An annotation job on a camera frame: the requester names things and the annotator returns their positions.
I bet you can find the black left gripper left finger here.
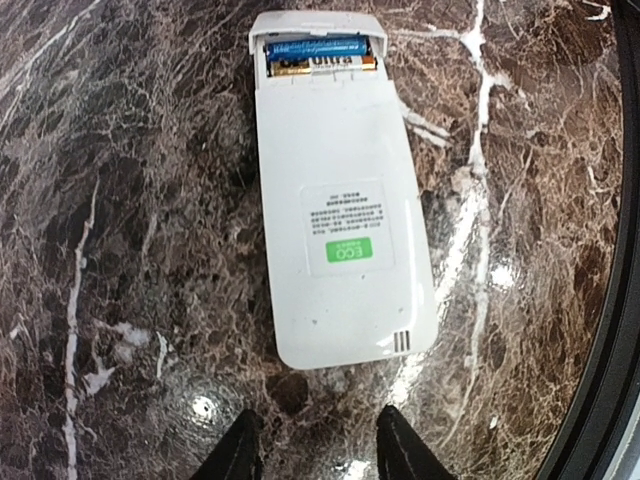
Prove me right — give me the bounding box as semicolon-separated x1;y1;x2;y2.
192;409;263;480

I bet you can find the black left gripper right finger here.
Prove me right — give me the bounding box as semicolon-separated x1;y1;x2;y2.
376;404;455;480

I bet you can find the white remote control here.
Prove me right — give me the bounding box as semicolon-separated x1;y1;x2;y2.
248;10;438;370

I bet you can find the gold AAA battery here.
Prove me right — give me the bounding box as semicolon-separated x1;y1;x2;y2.
269;55;377;77

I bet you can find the blue AAA battery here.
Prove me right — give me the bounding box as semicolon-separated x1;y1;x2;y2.
265;35;369;61

